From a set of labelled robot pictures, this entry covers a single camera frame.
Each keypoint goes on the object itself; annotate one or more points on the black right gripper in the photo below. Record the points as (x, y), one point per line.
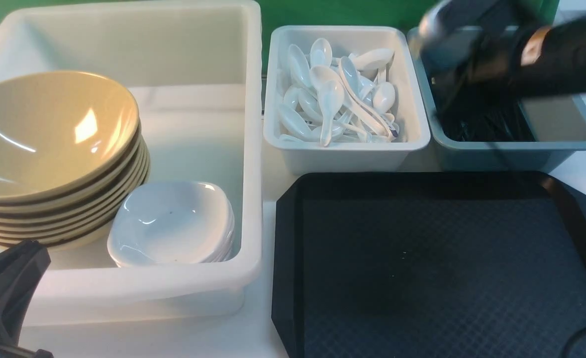
(482, 81)

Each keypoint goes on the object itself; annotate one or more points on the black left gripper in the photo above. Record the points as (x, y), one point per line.
(21, 269)

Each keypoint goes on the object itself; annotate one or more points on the white soup spoon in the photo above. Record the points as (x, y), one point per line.
(330, 99)

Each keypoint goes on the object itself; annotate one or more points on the yellow noodle bowl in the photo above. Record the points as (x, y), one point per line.
(60, 129)

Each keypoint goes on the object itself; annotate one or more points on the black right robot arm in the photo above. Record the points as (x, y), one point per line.
(536, 61)

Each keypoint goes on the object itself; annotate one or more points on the pile of black chopsticks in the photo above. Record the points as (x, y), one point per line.
(503, 123)

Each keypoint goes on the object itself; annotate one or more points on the teal chopstick bin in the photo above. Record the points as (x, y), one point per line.
(559, 124)

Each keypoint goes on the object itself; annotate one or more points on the white spoon bin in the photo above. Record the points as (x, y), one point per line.
(409, 111)

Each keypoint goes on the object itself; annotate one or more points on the stack of yellow bowls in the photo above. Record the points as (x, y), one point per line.
(82, 214)

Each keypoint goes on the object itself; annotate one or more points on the pile of white spoons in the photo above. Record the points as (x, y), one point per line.
(365, 115)

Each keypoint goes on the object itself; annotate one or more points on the stack of white dishes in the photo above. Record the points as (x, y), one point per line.
(180, 222)

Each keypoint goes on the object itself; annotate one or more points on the black serving tray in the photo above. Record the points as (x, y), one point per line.
(430, 265)

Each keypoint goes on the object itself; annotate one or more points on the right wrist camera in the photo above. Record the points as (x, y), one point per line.
(491, 16)

